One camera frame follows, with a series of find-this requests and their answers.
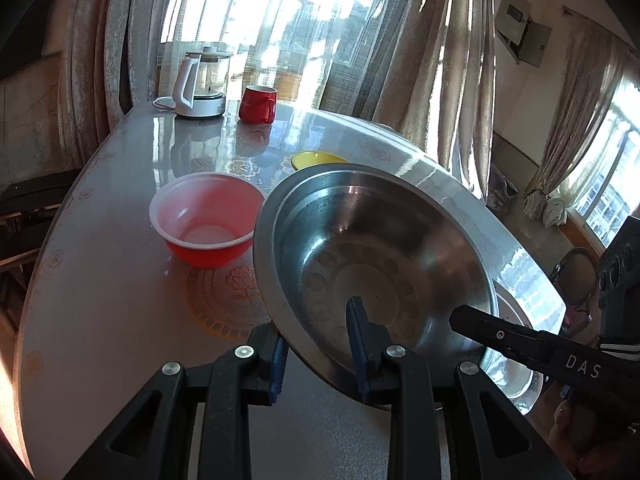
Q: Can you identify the person's right hand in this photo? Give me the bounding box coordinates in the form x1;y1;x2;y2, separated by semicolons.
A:
547;400;640;478

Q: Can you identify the yellow bowl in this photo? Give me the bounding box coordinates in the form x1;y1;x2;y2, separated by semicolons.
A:
290;150;349;172

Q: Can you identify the sheer white curtain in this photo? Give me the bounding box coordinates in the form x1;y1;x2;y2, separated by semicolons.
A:
160;0;396;111

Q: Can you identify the crumpled plastic bag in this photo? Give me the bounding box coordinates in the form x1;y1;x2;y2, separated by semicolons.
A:
487;165;518;211

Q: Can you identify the grey patterned curtain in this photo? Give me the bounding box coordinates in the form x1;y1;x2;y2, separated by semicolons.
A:
55;0;186;171

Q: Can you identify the side window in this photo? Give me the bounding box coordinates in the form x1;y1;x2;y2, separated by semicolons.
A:
565;75;640;256

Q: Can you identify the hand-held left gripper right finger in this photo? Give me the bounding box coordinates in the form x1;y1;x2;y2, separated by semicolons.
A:
346;296;576;480

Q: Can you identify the red mug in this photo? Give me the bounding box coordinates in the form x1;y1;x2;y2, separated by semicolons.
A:
238;85;278;124

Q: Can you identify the beige tied curtain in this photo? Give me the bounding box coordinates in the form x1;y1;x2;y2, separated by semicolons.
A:
522;25;636;226

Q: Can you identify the red plastic bowl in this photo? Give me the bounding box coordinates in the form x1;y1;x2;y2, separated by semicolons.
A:
148;172;266;269

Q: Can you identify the dark metal chair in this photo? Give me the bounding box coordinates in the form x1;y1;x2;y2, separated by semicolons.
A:
550;247;601;336

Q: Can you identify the white glass electric kettle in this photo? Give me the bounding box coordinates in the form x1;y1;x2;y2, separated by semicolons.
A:
172;46;235;120

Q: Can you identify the dark wooden bench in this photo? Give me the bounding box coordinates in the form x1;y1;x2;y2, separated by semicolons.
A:
0;167;81;271

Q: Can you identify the beige patterned curtain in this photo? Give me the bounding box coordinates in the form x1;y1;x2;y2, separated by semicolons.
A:
370;0;496;201

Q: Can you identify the wall electrical box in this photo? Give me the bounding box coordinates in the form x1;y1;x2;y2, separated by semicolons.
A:
495;0;553;68

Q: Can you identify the stainless steel bowl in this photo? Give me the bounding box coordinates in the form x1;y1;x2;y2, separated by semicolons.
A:
252;163;501;407

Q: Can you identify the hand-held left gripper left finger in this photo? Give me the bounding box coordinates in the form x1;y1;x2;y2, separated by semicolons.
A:
62;322;290;480

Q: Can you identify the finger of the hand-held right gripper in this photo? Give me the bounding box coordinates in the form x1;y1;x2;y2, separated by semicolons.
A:
448;304;602;405

